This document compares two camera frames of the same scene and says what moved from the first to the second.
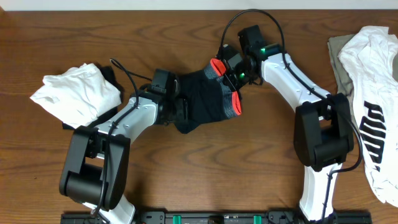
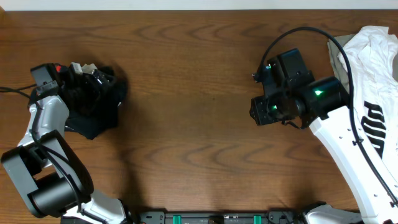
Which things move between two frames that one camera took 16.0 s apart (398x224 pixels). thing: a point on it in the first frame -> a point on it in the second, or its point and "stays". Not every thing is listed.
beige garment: x=344 y=81 stays
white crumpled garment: x=372 y=55 stays
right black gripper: x=229 y=77 -> x=260 y=115
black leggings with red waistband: x=205 y=98 -> x=92 y=98
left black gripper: x=173 y=119 -> x=94 y=94
